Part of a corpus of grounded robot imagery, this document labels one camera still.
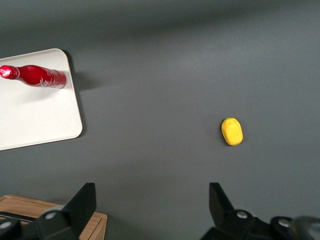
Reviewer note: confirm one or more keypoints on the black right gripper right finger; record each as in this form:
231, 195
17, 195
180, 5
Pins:
225, 220

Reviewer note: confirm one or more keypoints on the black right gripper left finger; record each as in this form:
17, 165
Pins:
75, 215

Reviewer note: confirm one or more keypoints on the red coke bottle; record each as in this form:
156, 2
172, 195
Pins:
37, 76

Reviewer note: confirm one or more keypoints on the cream rectangular tray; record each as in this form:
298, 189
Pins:
37, 112

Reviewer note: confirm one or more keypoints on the wooden two-drawer cabinet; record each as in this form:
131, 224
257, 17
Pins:
15, 203

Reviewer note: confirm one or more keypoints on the yellow toy lemon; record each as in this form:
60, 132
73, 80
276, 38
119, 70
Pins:
232, 132

